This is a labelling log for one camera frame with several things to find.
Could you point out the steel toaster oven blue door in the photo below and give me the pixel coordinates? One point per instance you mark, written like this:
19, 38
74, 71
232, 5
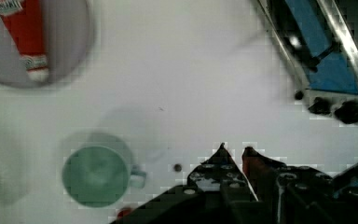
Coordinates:
332, 91

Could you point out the green mug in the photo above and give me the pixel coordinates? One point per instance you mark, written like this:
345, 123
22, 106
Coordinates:
99, 170

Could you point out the red ketchup bottle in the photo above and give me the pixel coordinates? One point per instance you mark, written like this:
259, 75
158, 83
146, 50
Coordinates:
23, 20

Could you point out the black oven door handle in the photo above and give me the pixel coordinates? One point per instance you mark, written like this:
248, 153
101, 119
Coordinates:
301, 26

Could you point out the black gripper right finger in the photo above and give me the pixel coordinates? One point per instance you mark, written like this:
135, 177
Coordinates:
292, 194

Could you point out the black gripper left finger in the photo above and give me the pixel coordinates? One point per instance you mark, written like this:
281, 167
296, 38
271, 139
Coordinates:
219, 170

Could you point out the grey round plate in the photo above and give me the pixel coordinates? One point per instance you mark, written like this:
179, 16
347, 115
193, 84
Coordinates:
67, 37

